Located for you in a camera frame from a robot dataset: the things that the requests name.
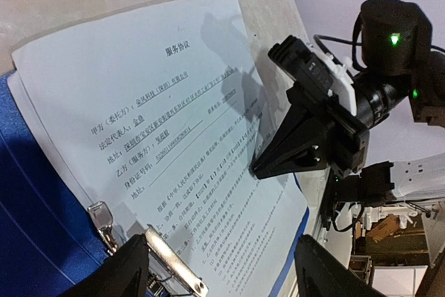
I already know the aluminium front rail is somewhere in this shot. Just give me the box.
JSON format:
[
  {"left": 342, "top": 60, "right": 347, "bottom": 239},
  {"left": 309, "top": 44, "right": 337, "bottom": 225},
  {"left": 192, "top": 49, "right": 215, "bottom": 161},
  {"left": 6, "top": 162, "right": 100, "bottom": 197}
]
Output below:
[{"left": 291, "top": 171, "right": 338, "bottom": 297}]

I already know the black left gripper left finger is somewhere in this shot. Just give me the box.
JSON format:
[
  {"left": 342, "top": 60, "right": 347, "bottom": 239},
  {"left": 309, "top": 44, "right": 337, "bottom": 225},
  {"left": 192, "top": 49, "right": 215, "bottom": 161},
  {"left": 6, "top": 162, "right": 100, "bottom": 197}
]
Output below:
[{"left": 61, "top": 234, "right": 149, "bottom": 296}]

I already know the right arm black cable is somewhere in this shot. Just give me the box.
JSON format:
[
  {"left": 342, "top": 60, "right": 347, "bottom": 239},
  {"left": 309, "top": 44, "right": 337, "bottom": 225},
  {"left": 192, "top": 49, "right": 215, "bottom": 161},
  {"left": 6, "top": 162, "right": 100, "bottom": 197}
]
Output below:
[{"left": 312, "top": 34, "right": 445, "bottom": 72}]

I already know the white printed paper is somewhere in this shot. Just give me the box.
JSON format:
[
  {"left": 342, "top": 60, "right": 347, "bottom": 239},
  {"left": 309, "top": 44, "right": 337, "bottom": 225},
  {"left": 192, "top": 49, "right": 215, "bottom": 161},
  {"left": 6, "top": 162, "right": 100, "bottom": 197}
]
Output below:
[{"left": 8, "top": 0, "right": 307, "bottom": 296}]

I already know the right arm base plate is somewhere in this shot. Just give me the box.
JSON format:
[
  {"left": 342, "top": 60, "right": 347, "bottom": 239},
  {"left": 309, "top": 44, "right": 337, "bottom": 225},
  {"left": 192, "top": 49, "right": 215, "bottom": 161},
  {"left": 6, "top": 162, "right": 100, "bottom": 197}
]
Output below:
[{"left": 321, "top": 178, "right": 366, "bottom": 234}]

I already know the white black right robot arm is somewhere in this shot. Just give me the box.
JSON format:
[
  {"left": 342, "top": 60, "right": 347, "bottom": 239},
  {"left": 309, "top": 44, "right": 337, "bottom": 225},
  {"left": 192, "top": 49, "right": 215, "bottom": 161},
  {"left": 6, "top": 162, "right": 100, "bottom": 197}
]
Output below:
[{"left": 251, "top": 0, "right": 444, "bottom": 207}]

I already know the blue plastic folder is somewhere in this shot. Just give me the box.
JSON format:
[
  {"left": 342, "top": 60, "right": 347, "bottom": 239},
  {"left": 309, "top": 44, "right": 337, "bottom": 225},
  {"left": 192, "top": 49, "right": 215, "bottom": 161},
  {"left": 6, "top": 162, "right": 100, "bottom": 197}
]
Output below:
[{"left": 0, "top": 70, "right": 310, "bottom": 297}]

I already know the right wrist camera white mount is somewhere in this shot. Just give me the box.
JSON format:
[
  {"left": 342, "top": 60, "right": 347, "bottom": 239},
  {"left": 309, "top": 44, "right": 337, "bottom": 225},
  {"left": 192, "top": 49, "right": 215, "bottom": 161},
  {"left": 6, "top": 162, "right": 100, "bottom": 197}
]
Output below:
[{"left": 267, "top": 35, "right": 359, "bottom": 117}]

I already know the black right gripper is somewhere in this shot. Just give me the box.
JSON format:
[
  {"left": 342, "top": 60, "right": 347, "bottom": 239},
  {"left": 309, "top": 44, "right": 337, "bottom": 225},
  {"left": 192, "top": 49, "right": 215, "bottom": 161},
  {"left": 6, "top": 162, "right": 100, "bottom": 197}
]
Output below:
[{"left": 250, "top": 81, "right": 404, "bottom": 182}]

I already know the brown cardboard box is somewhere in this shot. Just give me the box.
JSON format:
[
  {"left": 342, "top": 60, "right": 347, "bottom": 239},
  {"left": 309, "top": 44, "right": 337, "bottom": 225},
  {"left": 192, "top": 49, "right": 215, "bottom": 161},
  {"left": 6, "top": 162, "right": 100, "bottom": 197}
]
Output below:
[{"left": 366, "top": 215, "right": 400, "bottom": 243}]

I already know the metal folder clip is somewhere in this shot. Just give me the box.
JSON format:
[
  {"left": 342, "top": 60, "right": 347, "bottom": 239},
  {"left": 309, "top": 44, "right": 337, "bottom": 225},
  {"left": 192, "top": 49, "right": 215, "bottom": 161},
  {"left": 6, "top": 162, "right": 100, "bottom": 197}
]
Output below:
[{"left": 87, "top": 201, "right": 209, "bottom": 296}]

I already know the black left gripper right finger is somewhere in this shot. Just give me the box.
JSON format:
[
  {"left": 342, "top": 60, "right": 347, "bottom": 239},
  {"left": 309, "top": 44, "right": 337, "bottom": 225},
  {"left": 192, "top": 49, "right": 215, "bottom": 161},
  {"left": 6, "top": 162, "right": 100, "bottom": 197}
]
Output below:
[{"left": 294, "top": 234, "right": 382, "bottom": 297}]

